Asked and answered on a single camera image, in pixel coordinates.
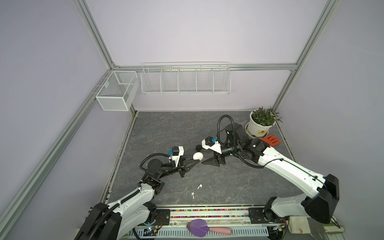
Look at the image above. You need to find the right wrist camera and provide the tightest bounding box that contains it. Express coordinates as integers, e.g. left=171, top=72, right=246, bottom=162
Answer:
left=202, top=137, right=222, bottom=154

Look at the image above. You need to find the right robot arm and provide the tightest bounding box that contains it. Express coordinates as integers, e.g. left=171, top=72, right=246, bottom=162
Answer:
left=196, top=115, right=340, bottom=224

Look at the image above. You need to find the red rubber glove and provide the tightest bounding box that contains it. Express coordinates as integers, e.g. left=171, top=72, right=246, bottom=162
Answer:
left=261, top=135, right=281, bottom=147

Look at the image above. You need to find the green potted plant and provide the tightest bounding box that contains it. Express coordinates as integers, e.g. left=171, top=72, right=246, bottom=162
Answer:
left=251, top=107, right=282, bottom=127

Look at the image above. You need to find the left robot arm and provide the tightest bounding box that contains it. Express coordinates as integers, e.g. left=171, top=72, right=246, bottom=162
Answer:
left=75, top=152, right=204, bottom=240

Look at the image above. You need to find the white wire shelf basket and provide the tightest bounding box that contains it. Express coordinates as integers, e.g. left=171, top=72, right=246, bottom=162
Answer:
left=141, top=62, right=232, bottom=95

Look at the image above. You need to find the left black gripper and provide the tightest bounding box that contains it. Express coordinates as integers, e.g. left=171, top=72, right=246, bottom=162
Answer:
left=157, top=154, right=199, bottom=180

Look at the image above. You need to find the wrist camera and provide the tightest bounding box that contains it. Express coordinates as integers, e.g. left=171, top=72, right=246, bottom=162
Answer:
left=168, top=146, right=184, bottom=168
left=202, top=137, right=222, bottom=154

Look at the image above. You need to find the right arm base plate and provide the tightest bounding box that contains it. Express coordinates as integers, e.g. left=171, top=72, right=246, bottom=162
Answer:
left=248, top=207, right=290, bottom=224

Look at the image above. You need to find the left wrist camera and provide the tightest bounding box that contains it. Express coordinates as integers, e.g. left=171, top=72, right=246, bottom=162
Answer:
left=168, top=146, right=184, bottom=168

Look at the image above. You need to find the purple scoop pink handle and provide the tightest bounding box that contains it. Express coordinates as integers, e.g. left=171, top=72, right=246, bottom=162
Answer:
left=187, top=219, right=232, bottom=238

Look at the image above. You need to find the white mesh box basket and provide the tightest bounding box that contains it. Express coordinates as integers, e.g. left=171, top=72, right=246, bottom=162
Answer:
left=96, top=71, right=140, bottom=112

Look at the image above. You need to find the white earbud charging case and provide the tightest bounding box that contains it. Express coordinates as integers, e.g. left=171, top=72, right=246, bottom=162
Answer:
left=193, top=152, right=204, bottom=161

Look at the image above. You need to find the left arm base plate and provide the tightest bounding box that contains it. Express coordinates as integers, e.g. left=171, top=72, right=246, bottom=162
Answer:
left=144, top=209, right=171, bottom=226

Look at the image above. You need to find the white plant pot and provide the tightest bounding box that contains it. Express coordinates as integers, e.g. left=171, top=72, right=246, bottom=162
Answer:
left=245, top=112, right=276, bottom=138

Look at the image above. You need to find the right white work glove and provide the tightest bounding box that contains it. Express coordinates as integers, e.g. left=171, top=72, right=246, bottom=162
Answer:
left=288, top=216, right=345, bottom=237

